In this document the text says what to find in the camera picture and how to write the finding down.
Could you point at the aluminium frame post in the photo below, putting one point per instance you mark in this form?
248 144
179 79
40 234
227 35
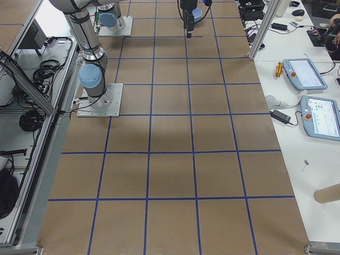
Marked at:
269 16

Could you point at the upper teach pendant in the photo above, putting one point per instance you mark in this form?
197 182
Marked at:
303 74

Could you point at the teach pendant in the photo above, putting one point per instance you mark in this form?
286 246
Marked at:
320 117
303 74

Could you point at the blue bowl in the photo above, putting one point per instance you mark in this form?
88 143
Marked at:
197 13

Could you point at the lower teach pendant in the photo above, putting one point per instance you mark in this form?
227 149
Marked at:
320 117

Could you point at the yellow tool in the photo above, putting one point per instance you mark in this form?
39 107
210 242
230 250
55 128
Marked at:
278 69

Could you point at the brown paper table mat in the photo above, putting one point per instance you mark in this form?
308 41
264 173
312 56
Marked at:
191 166

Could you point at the black power adapter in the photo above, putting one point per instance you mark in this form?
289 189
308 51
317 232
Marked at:
280 116

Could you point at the cardboard tube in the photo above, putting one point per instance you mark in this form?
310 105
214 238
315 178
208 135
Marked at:
328 194

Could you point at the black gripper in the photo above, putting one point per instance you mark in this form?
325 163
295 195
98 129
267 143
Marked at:
188 6

